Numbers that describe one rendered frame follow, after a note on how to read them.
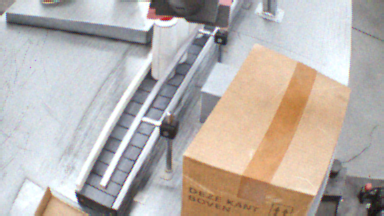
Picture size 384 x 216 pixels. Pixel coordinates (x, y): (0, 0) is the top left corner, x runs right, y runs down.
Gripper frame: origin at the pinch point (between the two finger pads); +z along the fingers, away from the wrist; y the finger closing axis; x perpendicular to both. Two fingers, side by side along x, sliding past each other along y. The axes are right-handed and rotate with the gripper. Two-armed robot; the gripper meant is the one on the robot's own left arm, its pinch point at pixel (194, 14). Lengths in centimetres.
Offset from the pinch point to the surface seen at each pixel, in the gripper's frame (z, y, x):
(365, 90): 178, -73, -30
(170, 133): 11.1, 1.7, 20.4
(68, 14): 45, 49, -10
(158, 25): 18.0, 10.2, -1.2
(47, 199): 7, 28, 43
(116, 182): 11.0, 10.8, 32.7
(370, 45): 210, -84, -70
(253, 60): 2.1, -11.5, 6.3
